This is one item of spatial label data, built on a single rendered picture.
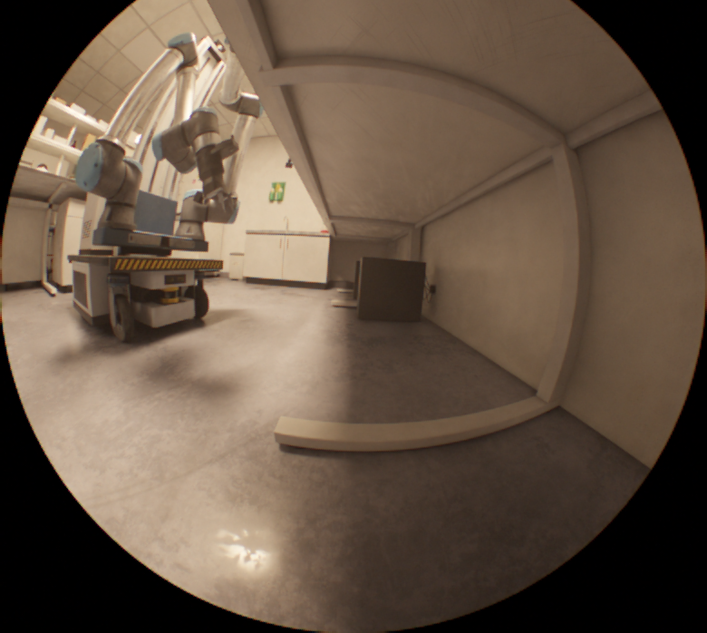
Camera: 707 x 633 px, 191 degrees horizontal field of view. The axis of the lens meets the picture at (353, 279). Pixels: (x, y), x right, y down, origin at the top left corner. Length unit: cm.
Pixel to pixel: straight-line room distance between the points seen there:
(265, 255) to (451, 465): 288
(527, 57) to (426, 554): 76
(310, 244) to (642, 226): 286
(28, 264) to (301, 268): 348
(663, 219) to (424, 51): 59
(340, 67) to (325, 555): 72
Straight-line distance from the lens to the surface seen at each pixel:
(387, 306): 136
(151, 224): 122
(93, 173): 85
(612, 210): 68
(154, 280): 93
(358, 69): 46
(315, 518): 35
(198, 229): 122
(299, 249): 282
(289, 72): 48
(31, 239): 301
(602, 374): 67
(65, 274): 237
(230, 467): 41
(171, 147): 73
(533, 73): 54
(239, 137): 122
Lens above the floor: 33
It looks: 3 degrees down
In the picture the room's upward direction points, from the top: 4 degrees clockwise
